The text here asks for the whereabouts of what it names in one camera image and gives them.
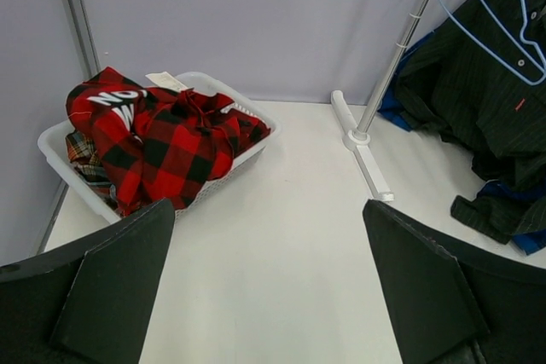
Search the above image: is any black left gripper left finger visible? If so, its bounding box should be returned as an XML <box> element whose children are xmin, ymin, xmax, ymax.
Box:
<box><xmin>1</xmin><ymin>199</ymin><xmax>175</xmax><ymax>363</ymax></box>

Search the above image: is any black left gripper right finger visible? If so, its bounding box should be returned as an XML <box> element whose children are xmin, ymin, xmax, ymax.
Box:
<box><xmin>363</xmin><ymin>199</ymin><xmax>545</xmax><ymax>363</ymax></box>

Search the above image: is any white plastic basket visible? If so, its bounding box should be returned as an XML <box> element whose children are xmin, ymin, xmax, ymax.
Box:
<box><xmin>38</xmin><ymin>67</ymin><xmax>279</xmax><ymax>222</ymax></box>

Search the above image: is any blue plaid shirt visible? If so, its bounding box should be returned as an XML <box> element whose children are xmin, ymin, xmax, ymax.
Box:
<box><xmin>377</xmin><ymin>0</ymin><xmax>546</xmax><ymax>257</ymax></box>

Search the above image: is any light blue wire hanger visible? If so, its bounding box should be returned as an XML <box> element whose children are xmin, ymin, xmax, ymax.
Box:
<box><xmin>438</xmin><ymin>0</ymin><xmax>545</xmax><ymax>86</ymax></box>

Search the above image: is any dark grey striped shirt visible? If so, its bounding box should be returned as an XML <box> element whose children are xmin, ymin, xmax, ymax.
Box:
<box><xmin>394</xmin><ymin>0</ymin><xmax>546</xmax><ymax>246</ymax></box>

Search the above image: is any brown multicolour plaid shirt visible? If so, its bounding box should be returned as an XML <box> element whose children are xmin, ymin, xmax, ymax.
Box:
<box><xmin>65</xmin><ymin>130</ymin><xmax>118</xmax><ymax>211</ymax></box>

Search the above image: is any metal clothes rack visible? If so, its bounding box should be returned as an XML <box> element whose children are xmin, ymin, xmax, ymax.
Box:
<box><xmin>330</xmin><ymin>0</ymin><xmax>430</xmax><ymax>202</ymax></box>

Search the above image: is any red black checked shirt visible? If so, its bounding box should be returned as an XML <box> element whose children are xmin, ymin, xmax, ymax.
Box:
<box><xmin>66</xmin><ymin>67</ymin><xmax>270</xmax><ymax>217</ymax></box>

